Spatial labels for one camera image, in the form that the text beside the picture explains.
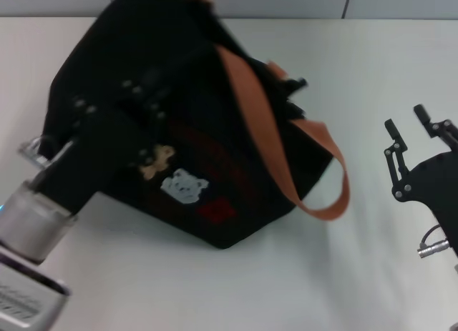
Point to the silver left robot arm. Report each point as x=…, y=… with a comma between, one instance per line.
x=32, y=220

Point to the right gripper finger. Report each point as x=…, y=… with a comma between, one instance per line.
x=442, y=131
x=399, y=159

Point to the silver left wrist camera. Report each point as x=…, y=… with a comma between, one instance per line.
x=25, y=295

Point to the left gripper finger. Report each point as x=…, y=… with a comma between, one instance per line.
x=157, y=131
x=132, y=88

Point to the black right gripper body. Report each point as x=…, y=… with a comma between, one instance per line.
x=436, y=181

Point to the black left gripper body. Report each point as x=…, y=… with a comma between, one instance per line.
x=96, y=156

